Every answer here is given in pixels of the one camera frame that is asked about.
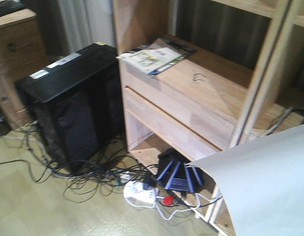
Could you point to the white paper sheets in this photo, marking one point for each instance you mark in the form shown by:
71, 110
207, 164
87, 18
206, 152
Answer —
262, 183

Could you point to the wooden shelf unit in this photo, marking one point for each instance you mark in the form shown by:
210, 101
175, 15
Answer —
206, 104

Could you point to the magazines on shelf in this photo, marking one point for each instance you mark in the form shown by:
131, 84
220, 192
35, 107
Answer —
153, 58

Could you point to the black blue router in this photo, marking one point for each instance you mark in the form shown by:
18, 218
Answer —
173, 173

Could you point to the black computer tower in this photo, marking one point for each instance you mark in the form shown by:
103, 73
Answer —
77, 102

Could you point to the white power strip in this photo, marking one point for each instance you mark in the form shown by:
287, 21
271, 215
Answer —
134, 189

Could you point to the red plug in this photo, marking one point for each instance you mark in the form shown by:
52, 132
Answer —
168, 200

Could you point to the wooden drawer cabinet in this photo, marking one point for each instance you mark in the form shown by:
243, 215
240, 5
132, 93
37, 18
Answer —
22, 53

